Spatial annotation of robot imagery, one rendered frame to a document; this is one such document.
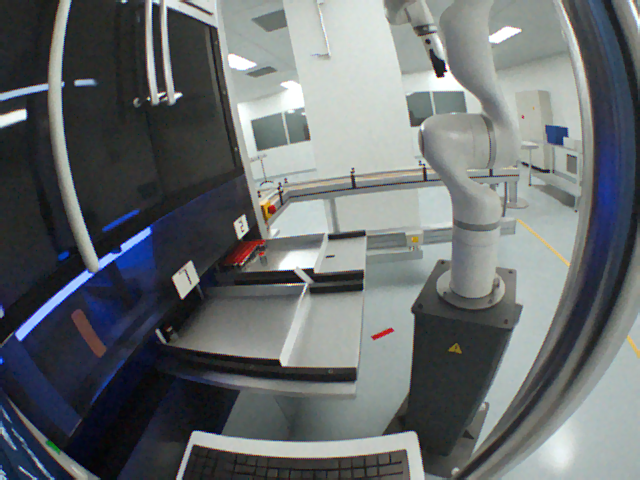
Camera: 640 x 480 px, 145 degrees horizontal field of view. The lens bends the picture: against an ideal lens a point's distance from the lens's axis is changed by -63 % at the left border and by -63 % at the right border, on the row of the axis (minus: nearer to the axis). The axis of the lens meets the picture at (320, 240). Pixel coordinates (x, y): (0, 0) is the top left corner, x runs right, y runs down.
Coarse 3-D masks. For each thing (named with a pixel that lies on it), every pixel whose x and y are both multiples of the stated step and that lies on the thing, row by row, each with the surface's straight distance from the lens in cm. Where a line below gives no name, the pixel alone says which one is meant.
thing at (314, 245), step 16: (256, 240) 108; (272, 240) 106; (288, 240) 104; (304, 240) 102; (320, 240) 101; (272, 256) 98; (288, 256) 95; (304, 256) 92; (320, 256) 86; (240, 272) 86; (256, 272) 83; (272, 272) 81; (288, 272) 79; (304, 272) 78
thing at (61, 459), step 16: (0, 400) 21; (0, 416) 14; (16, 416) 23; (0, 432) 10; (16, 432) 14; (32, 432) 30; (0, 448) 8; (16, 448) 10; (32, 448) 14; (48, 448) 29; (0, 464) 6; (16, 464) 8; (32, 464) 10; (48, 464) 14; (64, 464) 26
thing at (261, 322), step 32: (224, 288) 81; (256, 288) 75; (288, 288) 72; (192, 320) 78; (224, 320) 72; (256, 320) 68; (288, 320) 64; (192, 352) 63; (224, 352) 62; (256, 352) 59; (288, 352) 55
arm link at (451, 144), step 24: (432, 120) 55; (456, 120) 55; (480, 120) 56; (432, 144) 53; (456, 144) 53; (480, 144) 54; (432, 168) 57; (456, 168) 53; (480, 168) 59; (456, 192) 56; (480, 192) 57; (456, 216) 60; (480, 216) 57
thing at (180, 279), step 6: (186, 264) 68; (192, 264) 70; (180, 270) 66; (186, 270) 68; (192, 270) 70; (174, 276) 65; (180, 276) 66; (186, 276) 68; (192, 276) 70; (174, 282) 65; (180, 282) 66; (186, 282) 68; (192, 282) 70; (180, 288) 66; (186, 288) 68; (180, 294) 66; (186, 294) 68
